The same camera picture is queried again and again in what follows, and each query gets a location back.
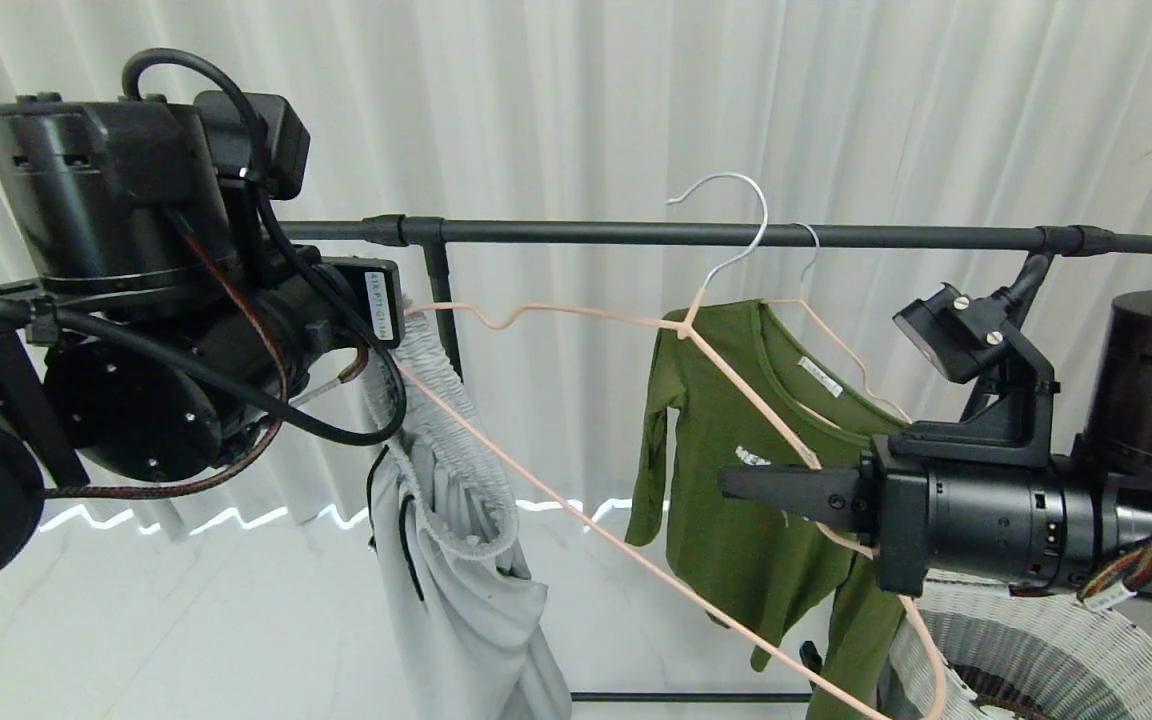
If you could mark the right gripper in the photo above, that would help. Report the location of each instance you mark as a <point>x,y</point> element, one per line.
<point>986,525</point>

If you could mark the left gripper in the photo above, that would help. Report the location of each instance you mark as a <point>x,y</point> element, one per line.
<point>336,310</point>

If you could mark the pink clothes hanger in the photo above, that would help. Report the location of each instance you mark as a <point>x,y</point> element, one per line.
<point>841,345</point>
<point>576,310</point>

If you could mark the green printed shirt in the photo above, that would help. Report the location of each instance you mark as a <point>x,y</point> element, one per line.
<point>726,520</point>

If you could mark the pale grey shorts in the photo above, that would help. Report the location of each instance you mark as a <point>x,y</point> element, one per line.
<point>466,600</point>

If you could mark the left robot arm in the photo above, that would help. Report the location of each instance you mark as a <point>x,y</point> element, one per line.
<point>106,200</point>

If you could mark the white laundry basket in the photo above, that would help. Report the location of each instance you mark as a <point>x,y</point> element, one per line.
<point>1056,650</point>

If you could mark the black clothes rack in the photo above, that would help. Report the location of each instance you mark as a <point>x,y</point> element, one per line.
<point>586,233</point>

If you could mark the white curtain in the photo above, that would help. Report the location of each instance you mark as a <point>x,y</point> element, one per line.
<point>586,100</point>

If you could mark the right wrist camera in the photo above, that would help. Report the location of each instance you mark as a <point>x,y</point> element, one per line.
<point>966,335</point>

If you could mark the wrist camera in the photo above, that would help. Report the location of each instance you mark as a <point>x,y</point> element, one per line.
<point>966,335</point>
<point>271,130</point>

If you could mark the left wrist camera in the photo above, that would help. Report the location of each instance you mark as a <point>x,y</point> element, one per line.
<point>271,130</point>

